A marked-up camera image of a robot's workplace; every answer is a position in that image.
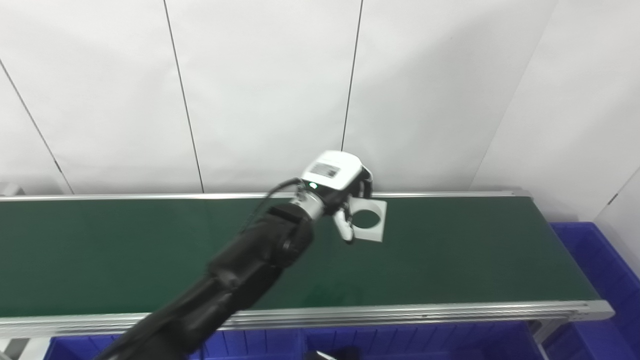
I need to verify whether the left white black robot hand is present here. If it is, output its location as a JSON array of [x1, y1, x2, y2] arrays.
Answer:
[[302, 150, 374, 245]]

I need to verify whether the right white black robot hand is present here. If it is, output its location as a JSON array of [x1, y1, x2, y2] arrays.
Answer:
[[304, 346, 362, 360]]

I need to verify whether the white square part round hole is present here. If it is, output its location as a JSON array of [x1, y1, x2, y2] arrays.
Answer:
[[348, 196, 388, 243]]

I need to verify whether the blue bin holding white parts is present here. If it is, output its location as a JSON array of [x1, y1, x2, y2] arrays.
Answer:
[[42, 330, 306, 360]]

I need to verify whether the blue bin holding black parts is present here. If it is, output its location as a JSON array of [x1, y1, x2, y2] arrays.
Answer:
[[300, 320, 546, 360]]

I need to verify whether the aluminium conveyor leg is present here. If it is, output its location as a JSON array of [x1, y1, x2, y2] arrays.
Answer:
[[530, 320, 568, 346], [0, 337, 31, 360]]

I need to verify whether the empty blue plastic bin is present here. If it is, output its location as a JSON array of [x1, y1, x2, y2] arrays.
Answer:
[[542, 221, 640, 360]]

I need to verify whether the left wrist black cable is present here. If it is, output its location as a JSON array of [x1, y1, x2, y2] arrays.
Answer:
[[240, 177, 306, 236]]

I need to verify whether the green conveyor belt aluminium frame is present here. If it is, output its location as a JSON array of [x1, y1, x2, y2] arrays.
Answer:
[[0, 189, 616, 341]]

